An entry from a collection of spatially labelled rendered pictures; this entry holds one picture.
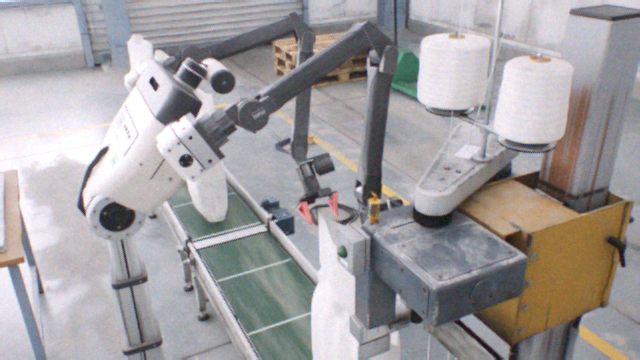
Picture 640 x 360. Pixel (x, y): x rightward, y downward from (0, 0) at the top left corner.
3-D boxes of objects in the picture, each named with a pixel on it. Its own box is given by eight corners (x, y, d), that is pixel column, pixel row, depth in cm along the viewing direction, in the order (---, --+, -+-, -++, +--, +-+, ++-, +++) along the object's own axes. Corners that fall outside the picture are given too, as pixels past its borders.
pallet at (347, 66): (273, 62, 734) (273, 51, 728) (355, 51, 782) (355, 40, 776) (301, 78, 667) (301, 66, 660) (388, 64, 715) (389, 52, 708)
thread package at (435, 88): (403, 100, 147) (407, 33, 140) (455, 90, 154) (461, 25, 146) (444, 119, 134) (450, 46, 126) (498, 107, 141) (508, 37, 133)
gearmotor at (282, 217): (253, 217, 346) (251, 195, 339) (275, 211, 351) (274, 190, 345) (272, 240, 321) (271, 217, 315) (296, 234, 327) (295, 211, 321)
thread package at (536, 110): (478, 130, 126) (487, 54, 119) (526, 119, 132) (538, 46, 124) (528, 153, 114) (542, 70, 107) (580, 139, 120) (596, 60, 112)
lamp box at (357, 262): (336, 260, 132) (336, 226, 128) (353, 254, 134) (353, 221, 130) (352, 276, 126) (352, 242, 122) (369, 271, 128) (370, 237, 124)
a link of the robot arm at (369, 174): (365, 43, 152) (382, 45, 143) (385, 45, 154) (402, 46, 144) (349, 197, 163) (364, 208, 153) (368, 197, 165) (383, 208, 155)
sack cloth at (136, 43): (135, 123, 468) (119, 35, 436) (159, 119, 477) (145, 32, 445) (149, 142, 431) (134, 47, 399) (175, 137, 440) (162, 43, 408)
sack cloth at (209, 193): (181, 193, 354) (164, 79, 322) (215, 186, 362) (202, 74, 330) (200, 227, 316) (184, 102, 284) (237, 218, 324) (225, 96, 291)
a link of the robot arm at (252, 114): (364, 10, 150) (380, 9, 141) (388, 55, 155) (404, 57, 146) (224, 106, 145) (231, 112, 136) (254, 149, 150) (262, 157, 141)
